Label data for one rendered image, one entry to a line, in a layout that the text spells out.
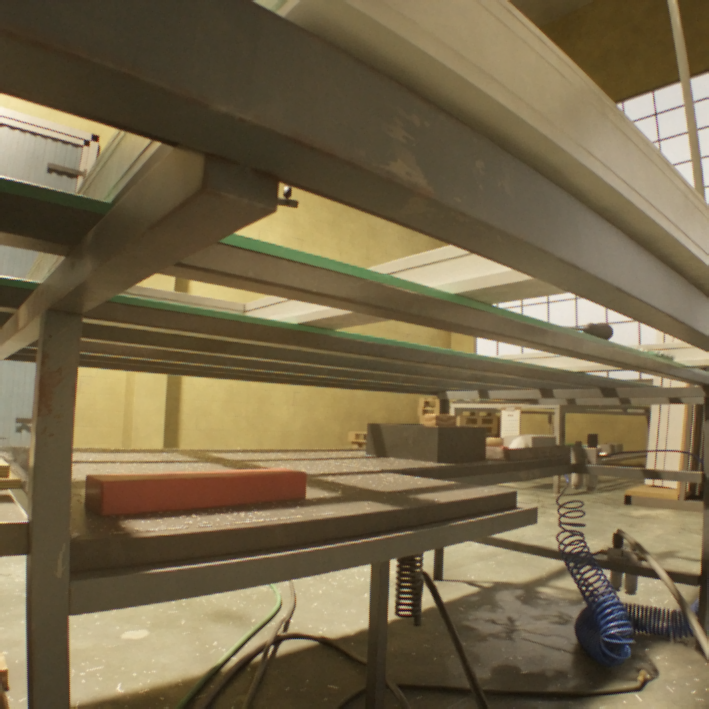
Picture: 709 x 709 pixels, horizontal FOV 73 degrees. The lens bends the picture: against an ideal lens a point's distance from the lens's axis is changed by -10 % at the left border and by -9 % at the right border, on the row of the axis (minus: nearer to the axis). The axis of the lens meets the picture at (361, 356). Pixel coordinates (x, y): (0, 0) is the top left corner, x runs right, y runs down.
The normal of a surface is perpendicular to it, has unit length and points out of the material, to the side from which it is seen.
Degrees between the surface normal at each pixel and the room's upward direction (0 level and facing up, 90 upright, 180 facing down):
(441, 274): 90
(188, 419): 90
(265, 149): 180
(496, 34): 90
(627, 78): 90
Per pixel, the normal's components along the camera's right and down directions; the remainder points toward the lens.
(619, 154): 0.64, -0.06
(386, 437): -0.75, -0.10
